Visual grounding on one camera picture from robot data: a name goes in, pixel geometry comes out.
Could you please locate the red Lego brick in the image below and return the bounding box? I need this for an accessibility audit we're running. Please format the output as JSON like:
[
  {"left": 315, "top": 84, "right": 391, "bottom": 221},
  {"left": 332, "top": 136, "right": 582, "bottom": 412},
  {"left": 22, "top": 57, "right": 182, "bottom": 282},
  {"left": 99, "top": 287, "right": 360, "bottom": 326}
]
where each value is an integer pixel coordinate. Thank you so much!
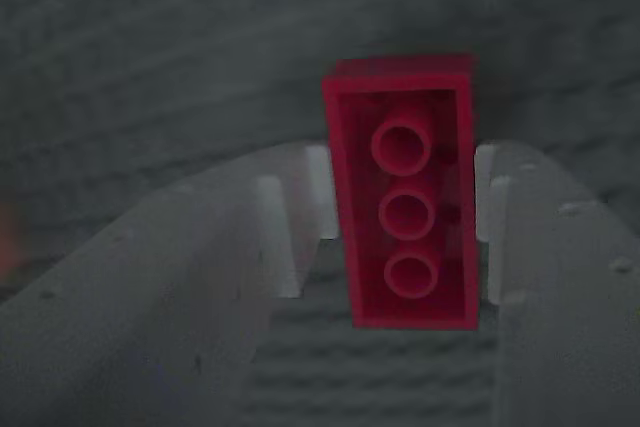
[{"left": 321, "top": 52, "right": 480, "bottom": 331}]

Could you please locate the grey Lego baseplate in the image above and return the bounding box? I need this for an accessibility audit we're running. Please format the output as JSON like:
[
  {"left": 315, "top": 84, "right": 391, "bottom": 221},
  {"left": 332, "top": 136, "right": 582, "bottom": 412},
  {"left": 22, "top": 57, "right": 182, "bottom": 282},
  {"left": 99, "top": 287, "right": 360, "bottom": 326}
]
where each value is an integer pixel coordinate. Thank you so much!
[{"left": 0, "top": 0, "right": 640, "bottom": 427}]

